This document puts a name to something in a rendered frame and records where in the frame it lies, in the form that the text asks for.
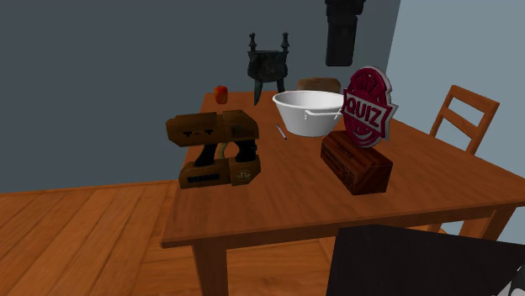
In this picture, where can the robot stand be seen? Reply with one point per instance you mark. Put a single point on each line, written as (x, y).
(410, 266)

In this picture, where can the wooden dining table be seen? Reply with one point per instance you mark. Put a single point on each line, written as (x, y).
(287, 201)

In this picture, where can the white pen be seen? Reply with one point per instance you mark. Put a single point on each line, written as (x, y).
(281, 131)

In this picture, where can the dark bronze tripod vessel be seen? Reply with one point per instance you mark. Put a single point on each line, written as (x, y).
(266, 65)

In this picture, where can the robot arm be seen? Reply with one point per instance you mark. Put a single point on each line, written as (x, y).
(519, 288)

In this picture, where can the brown round-backed chair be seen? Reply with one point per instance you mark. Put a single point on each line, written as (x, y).
(318, 85)

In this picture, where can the brown stand mixer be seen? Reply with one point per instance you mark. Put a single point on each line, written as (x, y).
(197, 131)

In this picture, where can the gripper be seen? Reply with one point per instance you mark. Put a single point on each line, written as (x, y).
(340, 37)

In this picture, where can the red quiz sign trophy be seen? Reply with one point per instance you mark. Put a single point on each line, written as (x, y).
(365, 110)

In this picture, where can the wooden slatted chair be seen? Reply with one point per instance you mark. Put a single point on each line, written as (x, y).
(471, 100)

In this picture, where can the small red fruit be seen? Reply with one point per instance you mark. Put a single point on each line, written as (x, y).
(221, 95)

